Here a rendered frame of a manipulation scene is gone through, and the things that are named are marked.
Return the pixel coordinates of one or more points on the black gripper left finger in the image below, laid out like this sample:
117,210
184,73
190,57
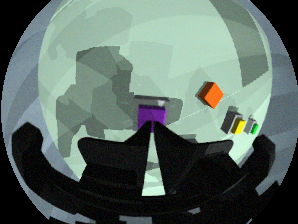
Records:
131,154

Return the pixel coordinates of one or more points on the yellow button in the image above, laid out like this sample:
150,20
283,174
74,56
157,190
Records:
232,123

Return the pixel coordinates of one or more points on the orange block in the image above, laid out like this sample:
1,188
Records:
211,94

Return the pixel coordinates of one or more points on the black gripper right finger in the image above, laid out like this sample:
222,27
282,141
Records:
176,156

